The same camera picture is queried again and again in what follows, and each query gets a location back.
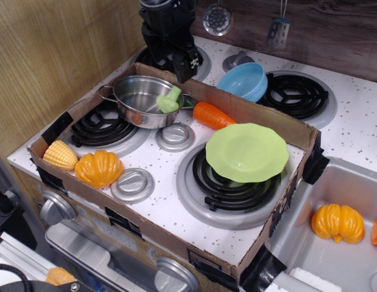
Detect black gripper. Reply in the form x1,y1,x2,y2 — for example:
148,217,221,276
139,1,200,83

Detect green toy broccoli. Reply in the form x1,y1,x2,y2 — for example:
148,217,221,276
156,85,181,114

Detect steel pot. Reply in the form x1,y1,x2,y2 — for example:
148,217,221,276
98,75,196,129

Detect back left black burner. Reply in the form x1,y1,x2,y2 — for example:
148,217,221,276
136,45,205,77

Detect cardboard fence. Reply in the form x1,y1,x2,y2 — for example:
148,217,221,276
29,80,321,291

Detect grey stove knob back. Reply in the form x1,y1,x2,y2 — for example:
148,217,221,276
222,51,255,72

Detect grey stove knob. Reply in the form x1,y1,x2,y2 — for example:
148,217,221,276
222,51,255,72
156,123,195,153
110,168,155,204

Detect hanging metal strainer ladle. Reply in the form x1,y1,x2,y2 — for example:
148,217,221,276
202,1,234,37

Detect orange toy carrot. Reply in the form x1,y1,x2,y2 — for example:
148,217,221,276
193,102,237,130

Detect blue plastic bowl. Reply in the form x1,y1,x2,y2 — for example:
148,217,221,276
217,63,268,102

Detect grey stove knob middle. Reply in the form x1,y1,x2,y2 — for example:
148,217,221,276
156,123,195,153

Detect hanging metal grater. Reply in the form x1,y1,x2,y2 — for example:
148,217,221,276
266,0,291,50

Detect green plastic plate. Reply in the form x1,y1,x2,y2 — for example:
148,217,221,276
205,123,289,183

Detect grey stove knob front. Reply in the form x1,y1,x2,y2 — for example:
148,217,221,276
110,168,155,204

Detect orange toy pumpkin half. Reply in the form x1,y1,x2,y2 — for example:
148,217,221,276
74,150,124,189

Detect back right black burner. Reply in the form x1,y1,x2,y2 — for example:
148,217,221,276
258,73,329,119

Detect front right black burner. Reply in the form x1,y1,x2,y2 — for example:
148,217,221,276
192,148,281,212

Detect yellow toy corn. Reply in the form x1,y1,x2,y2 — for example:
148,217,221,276
43,140,79,170

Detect silver oven knob left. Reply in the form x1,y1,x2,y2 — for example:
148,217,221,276
40,190,77,226

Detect silver oven knob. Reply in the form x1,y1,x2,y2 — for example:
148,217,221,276
154,257,200,292
40,190,77,226

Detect silver oven knob right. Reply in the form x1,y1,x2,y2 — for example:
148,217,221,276
154,257,200,292

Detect orange toy pumpkin in sink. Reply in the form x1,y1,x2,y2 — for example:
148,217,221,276
311,204,365,244

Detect orange toy bottom left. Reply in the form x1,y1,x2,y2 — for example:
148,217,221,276
45,267,76,286

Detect silver sink basin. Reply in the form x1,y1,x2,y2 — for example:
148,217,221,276
270,157,377,291

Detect silver oven door handle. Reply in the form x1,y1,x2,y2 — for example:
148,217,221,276
45,223,157,291

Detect black cable bottom left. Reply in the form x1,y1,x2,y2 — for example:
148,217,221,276
0,263,32,292

